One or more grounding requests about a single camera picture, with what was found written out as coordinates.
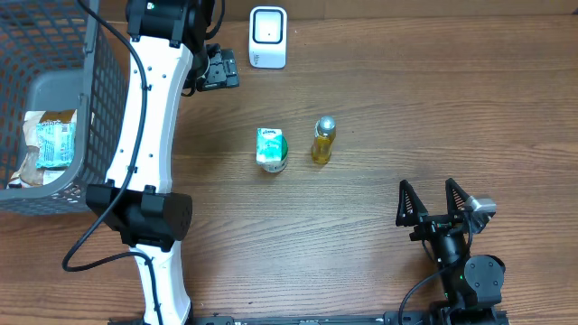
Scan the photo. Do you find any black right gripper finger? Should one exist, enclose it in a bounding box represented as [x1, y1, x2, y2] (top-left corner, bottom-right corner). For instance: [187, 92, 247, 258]
[445, 178, 471, 215]
[396, 180, 428, 227]

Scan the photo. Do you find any green lid jar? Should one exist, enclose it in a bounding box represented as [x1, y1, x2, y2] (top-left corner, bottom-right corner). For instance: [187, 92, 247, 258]
[261, 136, 288, 173]

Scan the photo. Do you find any yellow oil bottle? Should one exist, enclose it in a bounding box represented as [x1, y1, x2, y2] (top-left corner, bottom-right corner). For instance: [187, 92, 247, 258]
[312, 116, 337, 164]

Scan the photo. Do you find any teal snack packet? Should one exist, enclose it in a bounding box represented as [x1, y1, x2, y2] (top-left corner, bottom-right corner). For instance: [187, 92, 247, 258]
[36, 121, 76, 169]

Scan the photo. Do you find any brown snack bag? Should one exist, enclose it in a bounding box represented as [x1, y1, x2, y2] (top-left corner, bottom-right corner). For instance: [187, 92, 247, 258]
[6, 110, 77, 189]

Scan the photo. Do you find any tissue pack white green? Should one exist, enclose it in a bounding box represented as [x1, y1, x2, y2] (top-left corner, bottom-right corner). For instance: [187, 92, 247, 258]
[256, 128, 283, 164]

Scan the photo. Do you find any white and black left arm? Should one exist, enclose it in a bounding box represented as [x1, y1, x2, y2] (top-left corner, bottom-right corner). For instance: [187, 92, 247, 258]
[86, 0, 239, 324]

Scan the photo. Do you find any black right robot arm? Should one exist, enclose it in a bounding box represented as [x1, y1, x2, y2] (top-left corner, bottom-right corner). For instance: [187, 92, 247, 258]
[395, 178, 508, 324]

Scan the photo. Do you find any dark grey plastic basket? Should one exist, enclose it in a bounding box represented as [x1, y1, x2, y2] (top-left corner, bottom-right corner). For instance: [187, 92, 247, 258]
[1, 0, 127, 215]

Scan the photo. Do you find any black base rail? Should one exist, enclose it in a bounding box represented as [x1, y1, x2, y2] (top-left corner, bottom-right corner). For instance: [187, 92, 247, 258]
[107, 311, 510, 325]

